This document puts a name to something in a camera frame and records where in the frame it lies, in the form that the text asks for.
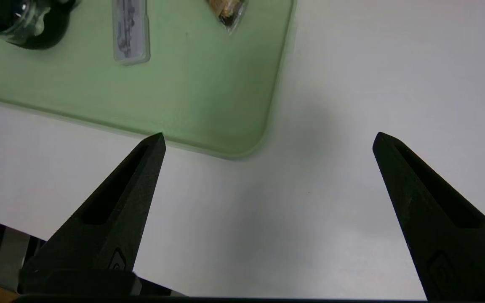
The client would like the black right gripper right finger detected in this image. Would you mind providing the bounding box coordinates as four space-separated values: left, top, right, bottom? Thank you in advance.
372 132 485 301

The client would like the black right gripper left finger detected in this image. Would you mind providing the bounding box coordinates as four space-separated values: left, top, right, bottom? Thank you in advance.
19 133 166 296

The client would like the grey translucent cutlery case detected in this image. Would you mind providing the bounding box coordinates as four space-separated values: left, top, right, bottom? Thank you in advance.
112 0 150 66

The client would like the glass cup with black holder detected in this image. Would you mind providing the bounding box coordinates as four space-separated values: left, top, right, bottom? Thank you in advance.
0 0 77 50

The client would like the plastic food roll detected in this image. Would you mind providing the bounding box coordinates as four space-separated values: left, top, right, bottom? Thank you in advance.
207 0 249 34

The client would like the green plastic tray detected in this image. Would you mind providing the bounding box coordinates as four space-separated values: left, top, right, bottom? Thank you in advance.
0 0 297 159

